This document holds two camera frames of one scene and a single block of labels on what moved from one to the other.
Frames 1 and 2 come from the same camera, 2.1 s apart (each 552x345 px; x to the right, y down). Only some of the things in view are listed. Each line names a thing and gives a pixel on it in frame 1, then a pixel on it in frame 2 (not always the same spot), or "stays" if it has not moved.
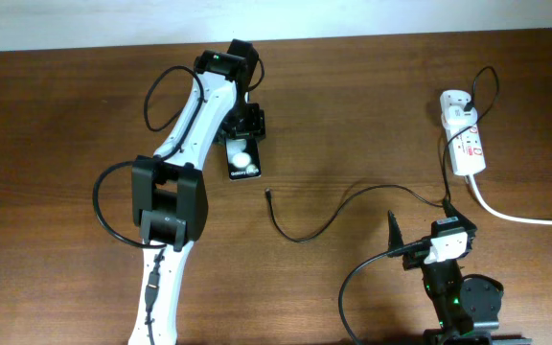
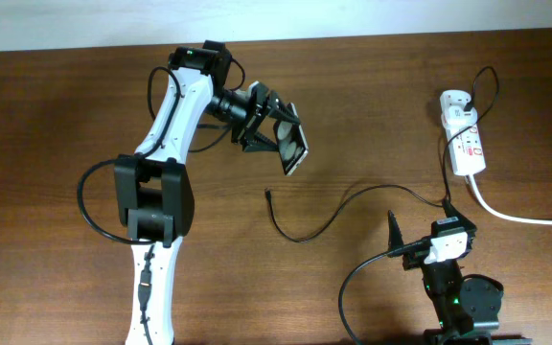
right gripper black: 396,240 stays
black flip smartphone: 243,158 to 290,143
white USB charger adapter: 456,117 stays
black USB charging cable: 356,190 stays
